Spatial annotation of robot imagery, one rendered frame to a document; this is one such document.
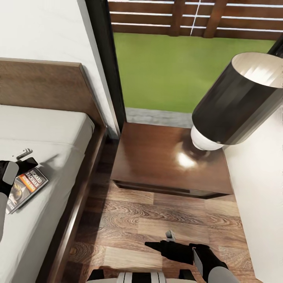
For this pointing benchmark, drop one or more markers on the nightstand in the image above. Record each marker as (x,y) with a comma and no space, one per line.
(163,159)

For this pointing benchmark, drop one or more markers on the table lamp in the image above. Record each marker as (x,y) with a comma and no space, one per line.
(247,92)

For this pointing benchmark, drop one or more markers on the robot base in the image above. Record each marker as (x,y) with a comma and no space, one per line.
(185,276)

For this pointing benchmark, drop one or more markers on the hardback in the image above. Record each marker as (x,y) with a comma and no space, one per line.
(24,187)

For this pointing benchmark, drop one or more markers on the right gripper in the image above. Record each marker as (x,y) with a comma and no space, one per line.
(170,250)

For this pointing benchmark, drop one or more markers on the bed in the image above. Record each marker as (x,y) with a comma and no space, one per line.
(49,107)

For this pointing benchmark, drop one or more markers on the fixed window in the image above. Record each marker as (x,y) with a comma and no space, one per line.
(160,57)

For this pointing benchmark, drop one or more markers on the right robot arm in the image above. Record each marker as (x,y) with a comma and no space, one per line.
(211,268)

